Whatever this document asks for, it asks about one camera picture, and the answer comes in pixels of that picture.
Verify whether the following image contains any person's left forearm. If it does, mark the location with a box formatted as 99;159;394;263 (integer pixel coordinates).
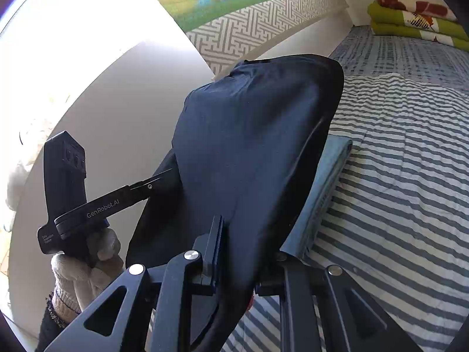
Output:
35;299;79;352

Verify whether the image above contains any light blue folded cloth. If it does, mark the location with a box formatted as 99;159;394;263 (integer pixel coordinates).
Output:
280;135;353;261

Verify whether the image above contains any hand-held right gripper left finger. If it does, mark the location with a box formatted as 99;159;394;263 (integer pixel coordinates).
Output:
44;215;225;352

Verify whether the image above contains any striped bed blanket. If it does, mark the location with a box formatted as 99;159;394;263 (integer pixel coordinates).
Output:
220;26;469;352

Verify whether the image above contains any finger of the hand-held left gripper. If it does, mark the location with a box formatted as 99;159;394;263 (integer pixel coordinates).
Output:
128;168;174;202

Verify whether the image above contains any person's left hand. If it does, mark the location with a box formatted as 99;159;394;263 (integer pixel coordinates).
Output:
51;227;125;314

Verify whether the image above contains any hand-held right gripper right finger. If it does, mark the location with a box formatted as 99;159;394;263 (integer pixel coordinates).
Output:
256;252;423;352

